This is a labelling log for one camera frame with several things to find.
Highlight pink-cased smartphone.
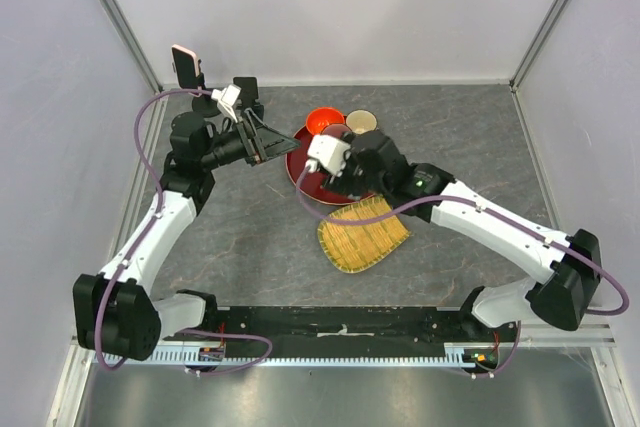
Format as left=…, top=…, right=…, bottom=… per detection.
left=171, top=44, right=204, bottom=89

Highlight black folding phone stand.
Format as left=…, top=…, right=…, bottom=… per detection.
left=233, top=76, right=264, bottom=120

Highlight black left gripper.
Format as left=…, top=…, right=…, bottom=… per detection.
left=200, top=109, right=301, bottom=170

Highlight woven bamboo mat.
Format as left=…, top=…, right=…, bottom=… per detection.
left=317, top=196, right=410, bottom=274

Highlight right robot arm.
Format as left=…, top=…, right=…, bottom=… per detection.
left=307, top=131, right=601, bottom=341

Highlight pink floral mug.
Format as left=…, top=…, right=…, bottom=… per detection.
left=321, top=124, right=351, bottom=139

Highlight orange bowl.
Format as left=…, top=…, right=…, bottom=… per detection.
left=305, top=106, right=345, bottom=135

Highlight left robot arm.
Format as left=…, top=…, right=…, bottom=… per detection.
left=72, top=110, right=300, bottom=361

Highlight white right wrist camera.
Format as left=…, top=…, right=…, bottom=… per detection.
left=305, top=135, right=350, bottom=176

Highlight grey slotted cable duct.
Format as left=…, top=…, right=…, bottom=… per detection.
left=144, top=343, right=500, bottom=368

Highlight round red tray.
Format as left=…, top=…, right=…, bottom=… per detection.
left=285, top=127, right=372, bottom=206

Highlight cream cup with dark rim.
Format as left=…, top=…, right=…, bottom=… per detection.
left=345, top=109, right=378, bottom=134

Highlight aluminium frame rail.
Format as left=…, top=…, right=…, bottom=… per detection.
left=520, top=316, right=615, bottom=348

